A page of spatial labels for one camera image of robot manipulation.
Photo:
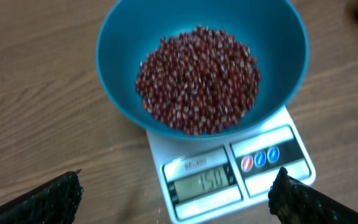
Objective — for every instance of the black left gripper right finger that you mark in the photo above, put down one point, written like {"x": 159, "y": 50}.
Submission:
{"x": 296, "y": 203}

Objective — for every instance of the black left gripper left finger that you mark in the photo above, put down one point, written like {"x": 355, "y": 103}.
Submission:
{"x": 54, "y": 202}

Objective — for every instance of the white digital kitchen scale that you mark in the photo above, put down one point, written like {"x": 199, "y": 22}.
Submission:
{"x": 205, "y": 179}

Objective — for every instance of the red beans in bowl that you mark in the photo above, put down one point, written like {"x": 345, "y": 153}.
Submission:
{"x": 199, "y": 82}

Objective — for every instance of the teal blue bowl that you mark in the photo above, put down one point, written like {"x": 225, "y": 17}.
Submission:
{"x": 273, "y": 29}

